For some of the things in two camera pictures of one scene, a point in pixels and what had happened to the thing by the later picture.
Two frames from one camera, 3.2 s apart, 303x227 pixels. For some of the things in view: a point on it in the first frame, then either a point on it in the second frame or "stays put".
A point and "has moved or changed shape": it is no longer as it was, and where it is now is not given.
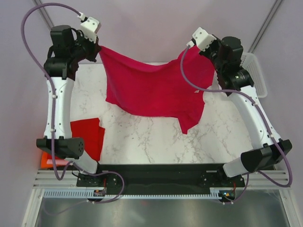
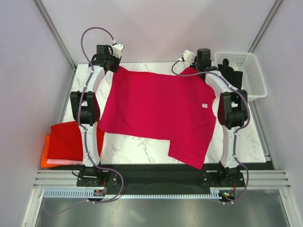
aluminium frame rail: (47, 178) stays put
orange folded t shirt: (43, 161) stays put
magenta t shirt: (172, 90) has moved or changed shape
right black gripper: (213, 44) -> (193, 65)
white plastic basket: (249, 62) stays put
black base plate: (160, 175) stays put
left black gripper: (94, 47) -> (118, 61)
